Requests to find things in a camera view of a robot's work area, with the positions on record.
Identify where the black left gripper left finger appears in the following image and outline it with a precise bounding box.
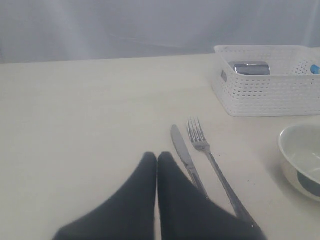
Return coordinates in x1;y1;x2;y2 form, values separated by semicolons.
54;152;157;240

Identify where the blue chips bag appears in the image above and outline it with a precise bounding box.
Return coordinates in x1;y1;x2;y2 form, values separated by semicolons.
310;64;320;75

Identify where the silver table knife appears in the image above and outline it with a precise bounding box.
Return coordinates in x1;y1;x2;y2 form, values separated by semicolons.
170;124;209;199

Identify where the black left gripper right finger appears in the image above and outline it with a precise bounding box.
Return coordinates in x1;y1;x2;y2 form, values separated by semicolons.
157;152;265;240

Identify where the white speckled ceramic bowl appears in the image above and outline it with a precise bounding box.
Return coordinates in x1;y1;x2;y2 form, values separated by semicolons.
277;123;320;202

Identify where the white perforated plastic basket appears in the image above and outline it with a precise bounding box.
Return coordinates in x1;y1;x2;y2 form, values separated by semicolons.
212;45;320;117

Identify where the silver fork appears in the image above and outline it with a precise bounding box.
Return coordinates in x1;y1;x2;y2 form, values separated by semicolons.
187;118;259;227

